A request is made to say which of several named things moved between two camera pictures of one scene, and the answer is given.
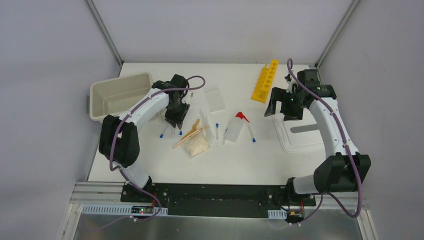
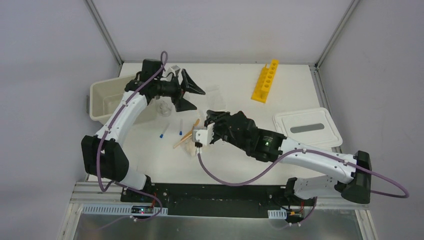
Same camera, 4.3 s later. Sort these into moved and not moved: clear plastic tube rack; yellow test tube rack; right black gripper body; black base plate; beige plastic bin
Moved: right black gripper body
Not moved: yellow test tube rack; black base plate; clear plastic tube rack; beige plastic bin
